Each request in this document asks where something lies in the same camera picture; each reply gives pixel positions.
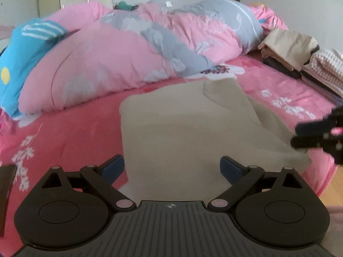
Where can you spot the beige zip jacket black stripes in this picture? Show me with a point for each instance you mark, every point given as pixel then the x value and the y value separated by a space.
pixel 187 128

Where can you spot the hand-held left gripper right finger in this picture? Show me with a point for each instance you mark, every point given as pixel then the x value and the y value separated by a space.
pixel 230 169

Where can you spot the pink grey blue floral quilt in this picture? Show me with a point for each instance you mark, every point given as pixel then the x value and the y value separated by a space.
pixel 120 48

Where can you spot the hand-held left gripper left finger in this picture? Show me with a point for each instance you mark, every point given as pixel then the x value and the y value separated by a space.
pixel 114 168

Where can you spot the pink printed bed blanket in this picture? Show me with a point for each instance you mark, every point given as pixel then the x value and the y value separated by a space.
pixel 67 128

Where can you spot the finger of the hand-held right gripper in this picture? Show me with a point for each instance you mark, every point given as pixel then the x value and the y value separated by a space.
pixel 305 142
pixel 313 127

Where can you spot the folded beige garment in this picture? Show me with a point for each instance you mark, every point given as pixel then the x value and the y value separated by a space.
pixel 289 48

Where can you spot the folded dark garment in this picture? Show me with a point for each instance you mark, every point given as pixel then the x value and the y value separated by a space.
pixel 281 68

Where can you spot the dark brown object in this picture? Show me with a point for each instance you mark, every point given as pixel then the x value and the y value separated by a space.
pixel 6 192

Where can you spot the small teal object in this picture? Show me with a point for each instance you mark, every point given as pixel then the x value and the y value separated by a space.
pixel 124 5

